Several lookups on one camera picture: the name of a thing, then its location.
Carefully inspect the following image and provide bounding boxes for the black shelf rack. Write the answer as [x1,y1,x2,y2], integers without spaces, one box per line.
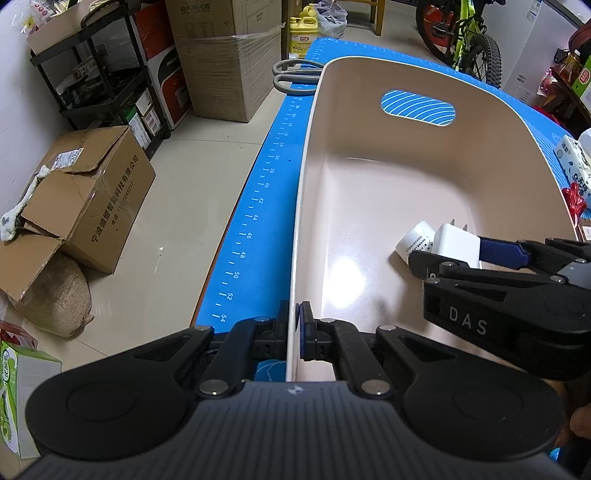
[30,0,169,153]

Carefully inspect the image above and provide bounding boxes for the white round plug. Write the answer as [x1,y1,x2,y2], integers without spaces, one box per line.
[394,222,437,265]

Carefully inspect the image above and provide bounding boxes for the white cabinet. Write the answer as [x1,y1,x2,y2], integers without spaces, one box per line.
[501,0,591,109]

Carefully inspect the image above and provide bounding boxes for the blue ruled mat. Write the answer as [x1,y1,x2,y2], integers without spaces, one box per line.
[193,38,591,384]

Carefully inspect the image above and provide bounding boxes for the burlap sack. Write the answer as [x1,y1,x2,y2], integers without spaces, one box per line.
[9,253,95,337]

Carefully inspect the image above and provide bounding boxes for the white printed tissue pack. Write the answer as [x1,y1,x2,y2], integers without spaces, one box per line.
[553,129,591,208]

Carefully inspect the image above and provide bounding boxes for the open cardboard box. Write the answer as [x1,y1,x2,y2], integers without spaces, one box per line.
[0,124,157,303]

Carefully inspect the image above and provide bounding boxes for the wooden chair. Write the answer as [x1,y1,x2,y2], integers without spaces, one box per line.
[342,0,386,37]

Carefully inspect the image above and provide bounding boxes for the green red box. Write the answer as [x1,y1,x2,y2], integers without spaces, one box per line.
[573,65,591,100]

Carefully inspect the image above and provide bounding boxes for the cardboard box on rack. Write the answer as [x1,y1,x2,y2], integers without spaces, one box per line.
[25,0,134,56]

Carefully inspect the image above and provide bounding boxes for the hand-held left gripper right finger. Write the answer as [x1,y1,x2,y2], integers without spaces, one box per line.
[297,301,459,398]

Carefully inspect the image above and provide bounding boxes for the beige plastic bin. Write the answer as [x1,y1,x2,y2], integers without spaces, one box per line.
[285,56,579,383]

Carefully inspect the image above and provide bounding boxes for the grey handled scissors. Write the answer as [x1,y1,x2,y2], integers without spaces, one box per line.
[272,59,326,96]

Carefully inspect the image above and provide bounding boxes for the dark red ball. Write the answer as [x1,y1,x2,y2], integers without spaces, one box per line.
[567,21,591,51]

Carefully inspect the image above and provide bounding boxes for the red packet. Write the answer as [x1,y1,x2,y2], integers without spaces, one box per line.
[0,320,38,349]

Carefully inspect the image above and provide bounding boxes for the white charger plug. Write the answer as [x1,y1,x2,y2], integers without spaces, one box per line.
[433,217,483,269]

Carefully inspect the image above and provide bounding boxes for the yellow detergent bottle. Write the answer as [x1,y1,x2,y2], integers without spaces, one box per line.
[288,4,324,61]

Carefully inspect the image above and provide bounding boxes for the small green white carton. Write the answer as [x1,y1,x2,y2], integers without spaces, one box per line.
[127,104,160,148]

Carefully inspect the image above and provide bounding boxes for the red wrapper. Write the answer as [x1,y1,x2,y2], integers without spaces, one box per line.
[561,187,589,229]

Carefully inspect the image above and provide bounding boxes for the clear plastic bag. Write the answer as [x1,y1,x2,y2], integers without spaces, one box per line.
[316,0,349,40]

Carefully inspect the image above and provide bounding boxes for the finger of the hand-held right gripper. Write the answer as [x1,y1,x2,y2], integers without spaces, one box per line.
[478,237,591,276]
[408,249,568,286]

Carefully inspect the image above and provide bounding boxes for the plain cardboard box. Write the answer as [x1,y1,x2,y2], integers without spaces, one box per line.
[165,0,283,44]

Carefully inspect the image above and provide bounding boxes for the taped cardboard box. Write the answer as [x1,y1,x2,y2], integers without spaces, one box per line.
[175,25,283,123]

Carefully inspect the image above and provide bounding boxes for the wooden side table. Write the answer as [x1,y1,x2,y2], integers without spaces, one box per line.
[538,65,591,137]

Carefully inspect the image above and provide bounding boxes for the green black bicycle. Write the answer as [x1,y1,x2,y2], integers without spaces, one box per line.
[414,0,503,88]

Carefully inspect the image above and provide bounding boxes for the red white appliance box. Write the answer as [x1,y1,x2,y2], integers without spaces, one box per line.
[145,44,194,132]

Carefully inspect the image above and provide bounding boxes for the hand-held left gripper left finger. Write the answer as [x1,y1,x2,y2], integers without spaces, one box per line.
[134,300,293,400]

